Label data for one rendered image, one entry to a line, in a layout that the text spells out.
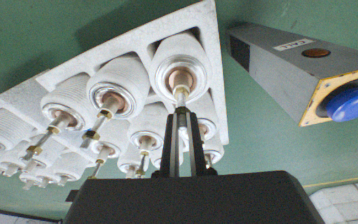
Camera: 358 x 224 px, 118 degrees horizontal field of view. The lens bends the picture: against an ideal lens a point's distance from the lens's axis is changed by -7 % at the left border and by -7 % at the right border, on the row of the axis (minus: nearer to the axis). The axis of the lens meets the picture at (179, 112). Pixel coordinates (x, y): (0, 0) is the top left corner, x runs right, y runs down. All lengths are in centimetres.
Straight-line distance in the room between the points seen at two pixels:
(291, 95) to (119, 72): 25
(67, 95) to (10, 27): 40
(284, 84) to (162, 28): 20
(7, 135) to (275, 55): 63
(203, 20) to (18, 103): 52
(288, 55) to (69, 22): 52
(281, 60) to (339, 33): 45
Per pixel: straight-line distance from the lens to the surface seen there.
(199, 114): 23
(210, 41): 24
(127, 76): 21
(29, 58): 67
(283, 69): 21
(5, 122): 56
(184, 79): 16
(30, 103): 56
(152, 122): 27
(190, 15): 23
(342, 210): 269
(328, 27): 61
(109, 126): 34
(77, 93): 30
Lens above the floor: 41
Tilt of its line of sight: 48 degrees down
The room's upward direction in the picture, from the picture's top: 180 degrees clockwise
